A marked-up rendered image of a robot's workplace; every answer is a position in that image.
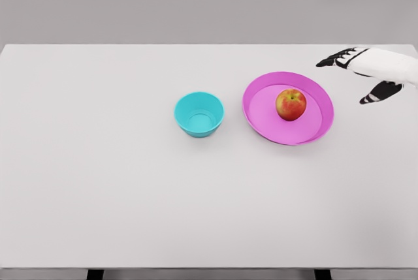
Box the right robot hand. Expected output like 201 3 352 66
315 46 418 106

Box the red yellow apple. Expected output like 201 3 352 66
275 88 308 121

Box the pink plate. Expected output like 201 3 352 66
242 71 335 146

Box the blue bowl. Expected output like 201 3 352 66
174 91 225 138

